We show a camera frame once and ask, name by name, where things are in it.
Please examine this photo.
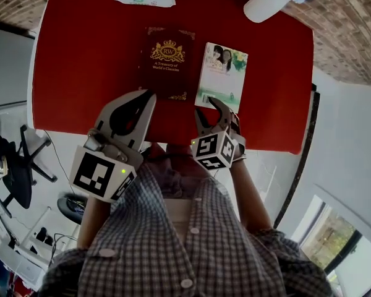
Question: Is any white side desk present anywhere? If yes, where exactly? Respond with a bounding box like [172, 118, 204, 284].
[0, 205, 78, 293]

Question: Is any person's beige undershirt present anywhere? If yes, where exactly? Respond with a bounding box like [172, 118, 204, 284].
[163, 198, 194, 241]

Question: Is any black-framed white panel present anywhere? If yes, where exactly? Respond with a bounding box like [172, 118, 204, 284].
[273, 84, 322, 228]

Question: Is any black office chair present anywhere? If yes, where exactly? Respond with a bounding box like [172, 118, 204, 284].
[0, 124, 59, 218]

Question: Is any black round base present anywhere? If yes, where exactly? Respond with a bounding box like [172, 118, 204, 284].
[57, 196, 84, 225]

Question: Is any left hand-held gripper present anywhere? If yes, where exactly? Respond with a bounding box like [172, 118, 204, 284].
[68, 90, 158, 204]

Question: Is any black floor cable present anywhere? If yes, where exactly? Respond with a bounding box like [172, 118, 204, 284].
[43, 130, 78, 197]

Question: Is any white green photo-cover book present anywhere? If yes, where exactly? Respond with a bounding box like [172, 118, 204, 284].
[194, 41, 249, 114]

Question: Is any window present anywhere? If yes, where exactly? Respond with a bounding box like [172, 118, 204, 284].
[292, 193, 371, 297]

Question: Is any person's right forearm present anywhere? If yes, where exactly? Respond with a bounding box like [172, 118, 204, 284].
[228, 158, 273, 235]

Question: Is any white vase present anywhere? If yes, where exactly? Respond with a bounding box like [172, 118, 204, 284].
[243, 0, 293, 24]

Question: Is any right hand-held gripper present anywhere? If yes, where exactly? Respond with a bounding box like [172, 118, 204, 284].
[190, 97, 247, 170]

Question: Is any red tablecloth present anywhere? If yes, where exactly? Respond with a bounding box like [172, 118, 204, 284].
[30, 0, 315, 156]

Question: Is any person's plaid shirt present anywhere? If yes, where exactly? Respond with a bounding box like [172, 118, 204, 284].
[38, 162, 333, 297]

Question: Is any person's left forearm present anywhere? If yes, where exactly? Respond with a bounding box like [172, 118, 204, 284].
[76, 193, 112, 250]

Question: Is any dark red gold-crest book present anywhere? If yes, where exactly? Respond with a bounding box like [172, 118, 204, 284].
[137, 26, 196, 102]

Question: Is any grey cabinet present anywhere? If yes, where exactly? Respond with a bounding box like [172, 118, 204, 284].
[0, 26, 36, 111]

